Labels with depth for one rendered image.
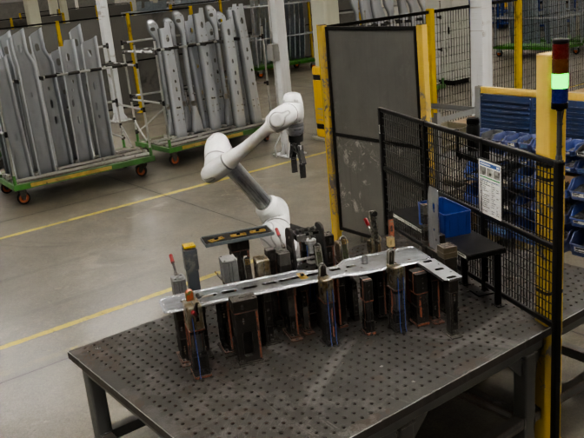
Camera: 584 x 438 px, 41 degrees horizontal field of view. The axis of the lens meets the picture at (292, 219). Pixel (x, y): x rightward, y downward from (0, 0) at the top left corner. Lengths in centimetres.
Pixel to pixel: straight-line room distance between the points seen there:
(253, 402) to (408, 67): 346
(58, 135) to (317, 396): 775
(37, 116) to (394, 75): 541
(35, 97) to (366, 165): 502
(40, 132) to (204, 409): 732
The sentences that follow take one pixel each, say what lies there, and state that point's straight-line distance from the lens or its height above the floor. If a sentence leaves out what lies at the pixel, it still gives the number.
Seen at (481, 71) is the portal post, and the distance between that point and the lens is 828.
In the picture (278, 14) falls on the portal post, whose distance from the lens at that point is 1075.
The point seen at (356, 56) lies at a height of 174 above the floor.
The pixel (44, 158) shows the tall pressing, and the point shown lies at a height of 49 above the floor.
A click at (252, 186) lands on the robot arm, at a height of 131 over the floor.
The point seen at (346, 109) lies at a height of 128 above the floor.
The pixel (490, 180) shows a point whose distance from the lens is 407.
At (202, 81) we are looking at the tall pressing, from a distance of 1202.
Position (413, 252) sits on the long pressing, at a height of 100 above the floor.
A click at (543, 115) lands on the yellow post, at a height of 173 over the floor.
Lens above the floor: 243
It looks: 17 degrees down
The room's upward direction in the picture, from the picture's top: 5 degrees counter-clockwise
